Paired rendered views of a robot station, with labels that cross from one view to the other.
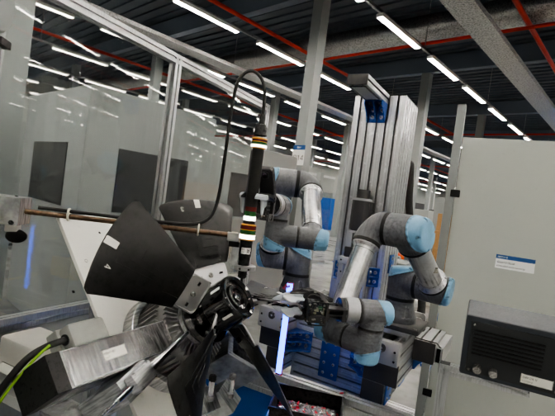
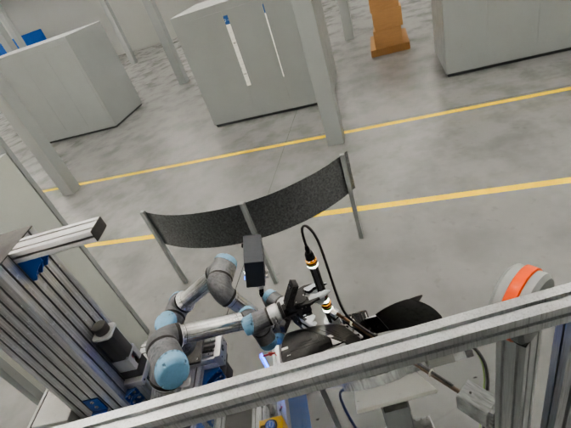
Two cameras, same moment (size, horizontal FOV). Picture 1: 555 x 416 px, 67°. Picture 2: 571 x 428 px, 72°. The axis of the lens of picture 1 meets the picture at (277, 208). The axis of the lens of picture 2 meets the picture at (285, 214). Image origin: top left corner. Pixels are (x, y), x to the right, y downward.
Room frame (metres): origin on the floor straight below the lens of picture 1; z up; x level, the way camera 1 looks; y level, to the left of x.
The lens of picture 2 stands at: (1.60, 1.10, 2.61)
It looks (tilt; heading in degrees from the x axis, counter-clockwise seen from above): 34 degrees down; 249
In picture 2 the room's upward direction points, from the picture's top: 20 degrees counter-clockwise
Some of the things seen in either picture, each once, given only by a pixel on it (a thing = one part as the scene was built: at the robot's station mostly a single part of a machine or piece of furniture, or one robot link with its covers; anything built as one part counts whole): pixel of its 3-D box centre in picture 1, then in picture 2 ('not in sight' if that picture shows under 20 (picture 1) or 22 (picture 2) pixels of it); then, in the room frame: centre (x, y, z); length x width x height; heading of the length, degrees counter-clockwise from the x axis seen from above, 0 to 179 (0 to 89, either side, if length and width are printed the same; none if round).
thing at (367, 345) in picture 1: (362, 342); not in sight; (1.27, -0.31, 1.08); 0.11 x 0.08 x 0.11; 51
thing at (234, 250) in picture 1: (241, 251); (331, 315); (1.16, 0.08, 1.32); 0.09 x 0.07 x 0.10; 99
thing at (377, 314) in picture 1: (373, 313); (274, 299); (1.26, -0.33, 1.17); 0.11 x 0.08 x 0.09; 101
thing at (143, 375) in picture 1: (141, 377); not in sight; (0.86, 0.23, 1.08); 0.07 x 0.04 x 0.06; 164
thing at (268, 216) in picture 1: (263, 205); (294, 306); (1.28, 0.04, 1.45); 0.12 x 0.08 x 0.09; 164
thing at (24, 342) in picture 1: (30, 356); not in sight; (1.25, 0.68, 0.92); 0.17 x 0.16 x 0.11; 64
